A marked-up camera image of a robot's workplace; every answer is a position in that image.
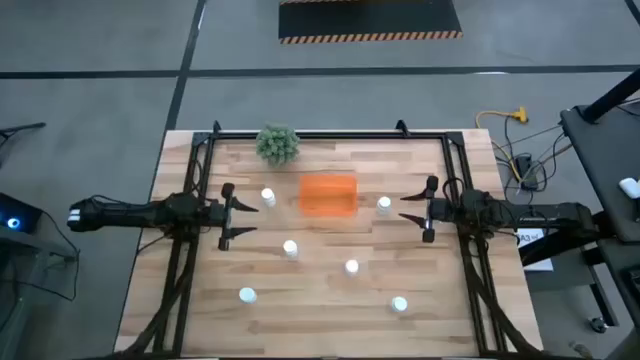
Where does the yellow extension cable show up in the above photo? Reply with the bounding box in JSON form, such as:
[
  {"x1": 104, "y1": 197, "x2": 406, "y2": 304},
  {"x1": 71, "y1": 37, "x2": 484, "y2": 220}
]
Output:
[{"x1": 474, "y1": 105, "x2": 530, "y2": 185}]

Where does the black hazard-striped floor mat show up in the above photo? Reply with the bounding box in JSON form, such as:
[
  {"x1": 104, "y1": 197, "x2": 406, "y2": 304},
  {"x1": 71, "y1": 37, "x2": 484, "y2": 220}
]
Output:
[{"x1": 278, "y1": 0, "x2": 464, "y2": 45}]

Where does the black side table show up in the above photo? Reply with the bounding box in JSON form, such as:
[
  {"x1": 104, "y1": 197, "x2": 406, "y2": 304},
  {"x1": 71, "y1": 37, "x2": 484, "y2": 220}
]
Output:
[{"x1": 518, "y1": 102, "x2": 640, "y2": 336}]

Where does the small white object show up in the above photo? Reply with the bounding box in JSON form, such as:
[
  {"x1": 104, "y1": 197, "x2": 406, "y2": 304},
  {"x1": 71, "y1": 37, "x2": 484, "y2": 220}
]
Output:
[{"x1": 618, "y1": 176, "x2": 640, "y2": 200}]

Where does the black aluminium table frame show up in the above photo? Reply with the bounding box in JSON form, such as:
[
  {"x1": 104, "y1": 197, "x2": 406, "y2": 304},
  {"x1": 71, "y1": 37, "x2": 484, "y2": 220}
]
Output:
[{"x1": 144, "y1": 119, "x2": 531, "y2": 360}]

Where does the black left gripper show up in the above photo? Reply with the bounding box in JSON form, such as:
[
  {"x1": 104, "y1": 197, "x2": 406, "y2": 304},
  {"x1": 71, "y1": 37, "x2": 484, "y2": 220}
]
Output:
[{"x1": 203, "y1": 182, "x2": 260, "y2": 252}]

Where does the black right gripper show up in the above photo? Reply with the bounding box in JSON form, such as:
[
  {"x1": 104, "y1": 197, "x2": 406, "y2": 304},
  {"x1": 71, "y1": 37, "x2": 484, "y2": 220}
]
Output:
[{"x1": 398, "y1": 175, "x2": 464, "y2": 244}]

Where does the black tripod leg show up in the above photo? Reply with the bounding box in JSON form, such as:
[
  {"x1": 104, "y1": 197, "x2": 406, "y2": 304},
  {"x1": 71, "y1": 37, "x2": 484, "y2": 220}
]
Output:
[{"x1": 0, "y1": 121, "x2": 47, "y2": 151}]

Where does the dark grey equipment cart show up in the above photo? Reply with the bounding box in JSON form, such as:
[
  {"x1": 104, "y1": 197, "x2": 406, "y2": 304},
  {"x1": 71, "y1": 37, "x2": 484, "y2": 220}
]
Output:
[{"x1": 0, "y1": 232, "x2": 81, "y2": 360}]

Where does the green artificial potted plant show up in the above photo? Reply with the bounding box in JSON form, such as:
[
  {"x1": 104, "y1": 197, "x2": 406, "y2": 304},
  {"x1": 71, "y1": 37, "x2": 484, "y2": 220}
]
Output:
[{"x1": 255, "y1": 122, "x2": 302, "y2": 166}]

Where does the black diagonal pole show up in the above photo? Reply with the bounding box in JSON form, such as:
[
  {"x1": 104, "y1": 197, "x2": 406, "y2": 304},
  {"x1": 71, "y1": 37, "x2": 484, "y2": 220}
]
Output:
[{"x1": 581, "y1": 67, "x2": 640, "y2": 124}]

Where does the white paper label sheet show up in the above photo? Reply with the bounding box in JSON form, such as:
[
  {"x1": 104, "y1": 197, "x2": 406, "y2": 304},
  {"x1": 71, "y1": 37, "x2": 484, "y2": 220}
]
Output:
[{"x1": 514, "y1": 227, "x2": 555, "y2": 273}]

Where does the orange translucent plastic basket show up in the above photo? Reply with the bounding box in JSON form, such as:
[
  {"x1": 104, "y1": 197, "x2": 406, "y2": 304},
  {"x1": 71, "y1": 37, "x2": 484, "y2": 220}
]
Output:
[{"x1": 298, "y1": 173, "x2": 359, "y2": 218}]

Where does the black device with blue light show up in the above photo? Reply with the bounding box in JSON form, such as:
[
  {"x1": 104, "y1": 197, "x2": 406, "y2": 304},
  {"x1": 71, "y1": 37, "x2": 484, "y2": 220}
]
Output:
[{"x1": 0, "y1": 192, "x2": 44, "y2": 235}]

